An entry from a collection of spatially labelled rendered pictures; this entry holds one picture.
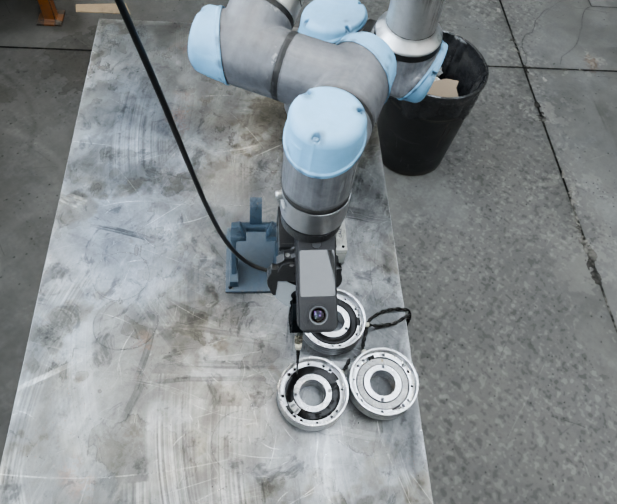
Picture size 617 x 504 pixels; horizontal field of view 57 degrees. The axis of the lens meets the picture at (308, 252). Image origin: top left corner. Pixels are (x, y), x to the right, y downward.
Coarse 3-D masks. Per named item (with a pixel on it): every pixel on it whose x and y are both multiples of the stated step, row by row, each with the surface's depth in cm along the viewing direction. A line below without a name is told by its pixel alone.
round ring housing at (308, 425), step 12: (300, 360) 86; (312, 360) 87; (324, 360) 86; (288, 372) 86; (336, 372) 87; (300, 384) 85; (312, 384) 88; (324, 384) 86; (324, 396) 87; (348, 396) 84; (312, 408) 84; (336, 408) 84; (288, 420) 83; (324, 420) 83; (336, 420) 83
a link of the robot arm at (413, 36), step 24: (408, 0) 88; (432, 0) 88; (384, 24) 96; (408, 24) 92; (432, 24) 92; (408, 48) 95; (432, 48) 96; (408, 72) 99; (432, 72) 99; (408, 96) 102
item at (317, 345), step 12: (348, 300) 93; (360, 312) 92; (348, 324) 91; (360, 324) 91; (312, 336) 89; (336, 336) 90; (360, 336) 89; (324, 348) 88; (336, 348) 88; (348, 348) 89
